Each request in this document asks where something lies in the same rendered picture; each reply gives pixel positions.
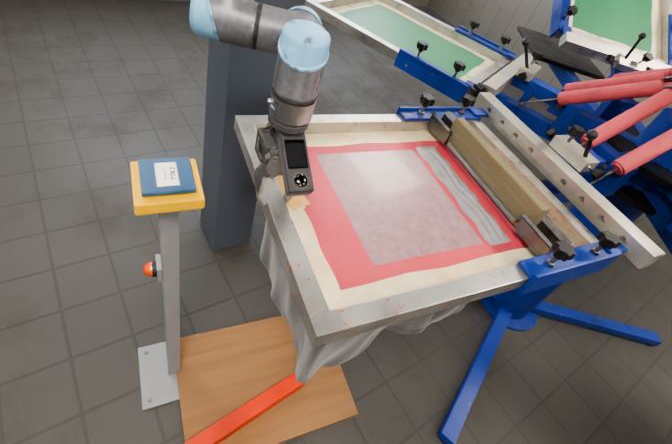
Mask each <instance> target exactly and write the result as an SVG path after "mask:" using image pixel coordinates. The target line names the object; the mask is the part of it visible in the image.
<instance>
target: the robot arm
mask: <svg viewBox="0 0 672 444"><path fill-rule="evenodd" d="M189 18H190V27H191V29H192V31H193V33H194V34H195V35H198V36H201V37H204V38H207V39H211V40H214V41H217V42H219V43H220V42H224V43H228V44H233V45H237V46H241V47H246V48H250V49H255V50H258V51H262V52H267V53H271V54H276V55H277V60H276V66H275V72H274V78H273V84H272V92H271V98H268V99H267V103H268V104H269V114H268V122H269V123H268V124H267V126H266V127H258V129H257V136H256V142H255V151H256V154H257V156H258V159H259V161H260V165H259V166H258V167H257V168H256V169H255V172H254V180H255V185H256V188H255V190H256V197H257V201H258V203H259V205H260V206H261V207H264V206H265V205H267V198H268V197H269V191H270V189H271V188H272V187H274V184H275V181H274V179H273V177H276V176H282V175H283V182H284V190H285V194H284V196H283V197H284V199H285V202H286V204H287V203H288V202H289V201H290V200H291V198H292V197H293V196H301V195H310V194H311V193H312V192H313V191H314V185H313V179H312V173H311V167H310V161H309V156H308V150H307V144H306V138H305V131H306V130H307V128H308V125H309V122H310V121H311V118H312V115H313V111H314V107H315V103H316V100H317V95H318V91H319V87H320V84H321V80H322V76H323V72H324V68H325V65H326V63H327V61H328V58H329V47H330V43H331V38H330V35H329V33H328V32H327V31H325V29H324V28H323V27H322V23H321V20H320V18H319V16H318V15H317V13H316V12H315V11H314V10H312V9H311V8H309V7H306V6H295V7H292V8H290V9H289V10H286V9H282V8H278V7H274V6H270V5H266V4H263V3H259V2H255V1H254V0H191V3H190V14H189ZM269 124H270V125H269ZM262 130H267V131H262ZM268 130H269V131H268ZM258 137H259V139H258ZM257 143H258V146H257Z"/></svg>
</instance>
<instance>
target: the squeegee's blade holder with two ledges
mask: <svg viewBox="0 0 672 444"><path fill-rule="evenodd" d="M447 146H448V147H449V148H450V149H451V151H452V152H453V153H454V154H455V155H456V157H457V158H458V159H459V160H460V161H461V162H462V164H463V165H464V166H465V167H466V168H467V170H468V171H469V172H470V173H471V174H472V175H473V177H474V178H475V179H476V180H477V181H478V183H479V184H480V185H481V186H482V187H483V189H484V190H485V191H486V192H487V193H488V194H489V196H490V197H491V198H492V199H493V200H494V202H495V203H496V204H497V205H498V206H499V207H500V209H501V210H502V211H503V212H504V213H505V215H506V216H507V217H508V218H509V219H510V220H511V222H512V223H516V222H517V221H518V218H517V217H516V216H515V215H514V214H513V213H512V212H511V210H510V209H509V208H508V207H507V206H506V205H505V203H504V202H503V201H502V200H501V199H500V198H499V196H498V195H497V194H496V193H495V192H494V191H493V189H492V188H491V187H490V186H489V185H488V184H487V183H486V181H485V180H484V179H483V178H482V177H481V176H480V174H479V173H478V172H477V171H476V170H475V169H474V167H473V166H472V165H471V164H470V163H469V162H468V160H467V159H466V158H465V157H464V156H463V155H462V153H461V152H460V151H459V150H458V149H457V148H456V147H455V145H454V144H453V143H452V142H448V144H447Z"/></svg>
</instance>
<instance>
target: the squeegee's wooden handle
mask: <svg viewBox="0 0 672 444"><path fill-rule="evenodd" d="M450 130H451V132H452V134H451V136H450V138H449V139H448V141H447V142H452V143H453V144H454V145H455V147H456V148H457V149H458V150H459V151H460V152H461V153H462V155H463V156H464V157H465V158H466V159H467V160H468V162H469V163H470V164H471V165H472V166H473V167H474V169H475V170H476V171H477V172H478V173H479V174H480V176H481V177H482V178H483V179H484V180H485V181H486V183H487V184H488V185H489V186H490V187H491V188H492V189H493V191H494V192H495V193H496V194H497V195H498V196H499V198H500V199H501V200H502V201H503V202H504V203H505V205H506V206H507V207H508V208H509V209H510V210H511V212H512V213H513V214H514V215H515V216H516V217H517V218H518V221H517V224H518V223H519V222H520V220H521V219H522V218H523V217H522V215H524V214H526V215H527V217H528V218H529V219H530V220H531V221H532V222H533V223H534V224H535V226H537V225H538V224H539V223H540V222H541V221H542V220H543V218H544V217H545V216H546V215H547V214H548V213H549V212H550V208H549V207H548V206H547V205H546V204H545V203H544V202H543V201H542V200H541V199H540V198H539V197H538V196H537V195H536V194H535V193H534V192H533V190H532V189H531V188H530V187H529V186H528V185H527V184H526V183H525V182H524V181H523V180H522V179H521V178H520V177H519V176H518V175H517V174H516V172H515V171H514V170H513V169H512V168H511V167H510V166H509V165H508V164H507V163H506V162H505V161H504V160H503V159H502V158H501V157H500V156H499V155H498V153H497V152H496V151H495V150H494V149H493V148H492V147H491V146H490V145H489V144H488V143H487V142H486V141H485V140H484V139H483V138H482V137H481V136H480V134H479V133H478V132H477V131H476V130H475V129H474V128H473V127H472V126H471V125H470V124H469V123H468V122H467V121H466V120H465V119H464V118H463V117H458V118H456V119H455V121H454V123H453V124H452V126H451V128H450Z"/></svg>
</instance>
